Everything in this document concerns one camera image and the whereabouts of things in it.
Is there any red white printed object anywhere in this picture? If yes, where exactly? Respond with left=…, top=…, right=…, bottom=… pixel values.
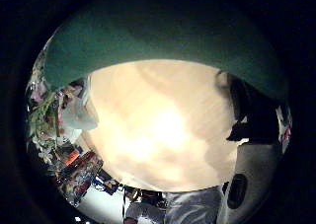
left=276, top=105, right=293, bottom=154

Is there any the person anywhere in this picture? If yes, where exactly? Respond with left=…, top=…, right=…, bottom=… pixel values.
left=122, top=186, right=226, bottom=224

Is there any blue black small object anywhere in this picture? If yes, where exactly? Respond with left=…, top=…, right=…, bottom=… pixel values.
left=92, top=169, right=121, bottom=196

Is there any patterned clear wrapping sheet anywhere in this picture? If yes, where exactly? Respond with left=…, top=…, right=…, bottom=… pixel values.
left=53, top=150, right=105, bottom=208

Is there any orange red small box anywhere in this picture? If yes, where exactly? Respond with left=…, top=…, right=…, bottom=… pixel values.
left=63, top=148, right=82, bottom=167

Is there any bunch of white pink flowers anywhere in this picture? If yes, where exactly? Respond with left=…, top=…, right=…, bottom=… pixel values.
left=27, top=50, right=68, bottom=168

